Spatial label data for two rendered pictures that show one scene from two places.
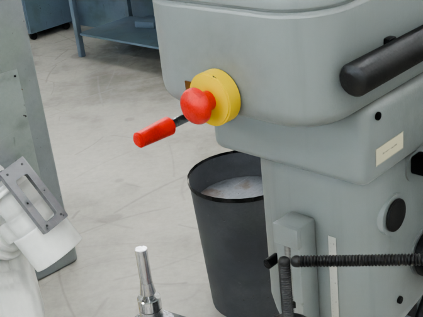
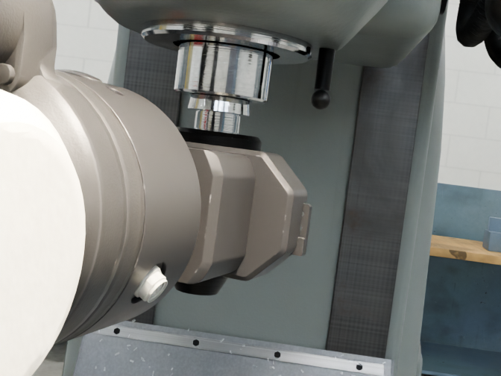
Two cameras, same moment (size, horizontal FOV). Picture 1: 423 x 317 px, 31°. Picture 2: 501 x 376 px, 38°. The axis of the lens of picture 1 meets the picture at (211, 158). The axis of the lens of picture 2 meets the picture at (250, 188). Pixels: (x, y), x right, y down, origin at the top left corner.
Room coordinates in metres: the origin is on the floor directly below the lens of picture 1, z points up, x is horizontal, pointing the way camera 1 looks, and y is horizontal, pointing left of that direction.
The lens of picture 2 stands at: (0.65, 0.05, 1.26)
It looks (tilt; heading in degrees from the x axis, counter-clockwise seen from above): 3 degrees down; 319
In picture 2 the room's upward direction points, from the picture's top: 7 degrees clockwise
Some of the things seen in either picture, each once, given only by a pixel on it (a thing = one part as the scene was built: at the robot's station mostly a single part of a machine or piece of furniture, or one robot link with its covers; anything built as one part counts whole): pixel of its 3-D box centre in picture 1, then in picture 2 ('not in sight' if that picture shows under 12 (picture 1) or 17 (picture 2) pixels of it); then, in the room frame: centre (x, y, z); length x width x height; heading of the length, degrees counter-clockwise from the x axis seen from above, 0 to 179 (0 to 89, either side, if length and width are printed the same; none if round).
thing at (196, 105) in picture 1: (199, 104); not in sight; (0.76, 0.01, 1.76); 0.04 x 0.03 x 0.04; 44
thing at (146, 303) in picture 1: (148, 298); not in sight; (1.29, 0.16, 1.16); 0.05 x 0.05 x 0.01
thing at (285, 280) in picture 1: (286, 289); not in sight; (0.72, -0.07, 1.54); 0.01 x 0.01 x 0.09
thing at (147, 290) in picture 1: (145, 273); not in sight; (1.29, 0.16, 1.22); 0.03 x 0.03 x 0.11
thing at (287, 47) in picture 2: not in sight; (227, 42); (0.94, -0.18, 1.31); 0.09 x 0.09 x 0.01
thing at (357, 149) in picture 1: (357, 88); not in sight; (0.97, -0.21, 1.68); 0.34 x 0.24 x 0.10; 134
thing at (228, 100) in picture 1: (214, 97); not in sight; (0.78, -0.01, 1.76); 0.06 x 0.02 x 0.06; 44
